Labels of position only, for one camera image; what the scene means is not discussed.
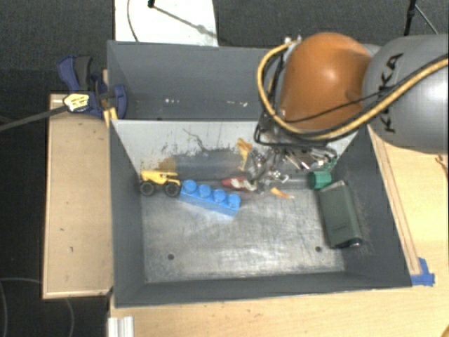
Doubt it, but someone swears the blue toy brick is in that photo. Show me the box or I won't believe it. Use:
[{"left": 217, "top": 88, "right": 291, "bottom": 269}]
[{"left": 178, "top": 179, "right": 243, "bottom": 218}]

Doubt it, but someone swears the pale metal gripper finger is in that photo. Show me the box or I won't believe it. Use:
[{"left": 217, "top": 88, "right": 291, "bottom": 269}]
[
  {"left": 249, "top": 150, "right": 269, "bottom": 177},
  {"left": 263, "top": 167, "right": 290, "bottom": 190}
]

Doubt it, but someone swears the pale wood board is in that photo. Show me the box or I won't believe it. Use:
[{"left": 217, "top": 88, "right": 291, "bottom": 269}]
[{"left": 41, "top": 68, "right": 116, "bottom": 300}]

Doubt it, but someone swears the dark green flat block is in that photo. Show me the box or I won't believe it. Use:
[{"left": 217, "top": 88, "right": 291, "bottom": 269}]
[{"left": 317, "top": 180, "right": 364, "bottom": 249}]

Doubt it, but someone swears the grey metal bin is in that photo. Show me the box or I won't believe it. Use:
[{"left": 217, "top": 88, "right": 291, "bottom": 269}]
[{"left": 105, "top": 39, "right": 413, "bottom": 308}]

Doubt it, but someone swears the red and white toy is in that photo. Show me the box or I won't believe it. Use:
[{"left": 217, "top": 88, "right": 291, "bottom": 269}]
[{"left": 220, "top": 176, "right": 261, "bottom": 193}]

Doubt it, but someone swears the yellow toy truck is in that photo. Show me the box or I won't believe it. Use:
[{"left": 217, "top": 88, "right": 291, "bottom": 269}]
[{"left": 139, "top": 169, "right": 182, "bottom": 199}]

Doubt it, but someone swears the orange plastic piece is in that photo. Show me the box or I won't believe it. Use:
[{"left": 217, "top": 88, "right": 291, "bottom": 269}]
[
  {"left": 235, "top": 137, "right": 254, "bottom": 172},
  {"left": 269, "top": 187, "right": 295, "bottom": 200}
]

